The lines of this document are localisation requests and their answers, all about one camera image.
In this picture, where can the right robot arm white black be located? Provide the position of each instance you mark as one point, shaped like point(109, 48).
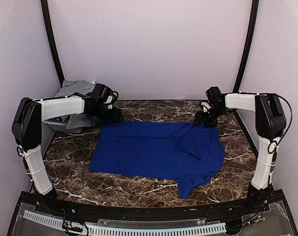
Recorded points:
point(271, 126)

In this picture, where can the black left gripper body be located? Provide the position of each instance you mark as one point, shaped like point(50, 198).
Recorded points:
point(104, 116)

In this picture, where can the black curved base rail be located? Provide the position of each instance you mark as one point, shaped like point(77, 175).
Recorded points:
point(92, 213)

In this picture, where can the blue printed t-shirt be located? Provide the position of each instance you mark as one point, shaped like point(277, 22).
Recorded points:
point(188, 154)

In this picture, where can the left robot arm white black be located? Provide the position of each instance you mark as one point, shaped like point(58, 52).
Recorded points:
point(27, 131)

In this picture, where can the right black frame post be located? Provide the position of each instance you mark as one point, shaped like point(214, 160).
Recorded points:
point(247, 45)

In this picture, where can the grey plastic laundry basket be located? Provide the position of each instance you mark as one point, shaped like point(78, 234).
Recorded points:
point(57, 125)

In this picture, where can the white slotted cable duct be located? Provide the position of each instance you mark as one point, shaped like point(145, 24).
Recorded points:
point(128, 228)

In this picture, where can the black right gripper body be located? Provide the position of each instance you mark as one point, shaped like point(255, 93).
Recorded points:
point(210, 118)

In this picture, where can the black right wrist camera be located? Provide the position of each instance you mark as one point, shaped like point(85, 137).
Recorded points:
point(213, 99)

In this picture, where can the grey button shirt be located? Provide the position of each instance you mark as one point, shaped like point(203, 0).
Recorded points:
point(71, 112)

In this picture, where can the black frame post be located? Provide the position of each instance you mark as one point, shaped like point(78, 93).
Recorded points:
point(51, 40)
point(247, 45)

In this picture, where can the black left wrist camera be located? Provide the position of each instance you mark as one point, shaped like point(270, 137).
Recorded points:
point(104, 94)

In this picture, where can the left black frame post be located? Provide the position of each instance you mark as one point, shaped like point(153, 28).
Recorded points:
point(51, 40)

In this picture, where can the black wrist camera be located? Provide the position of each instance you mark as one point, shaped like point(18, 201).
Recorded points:
point(104, 94)
point(213, 99)

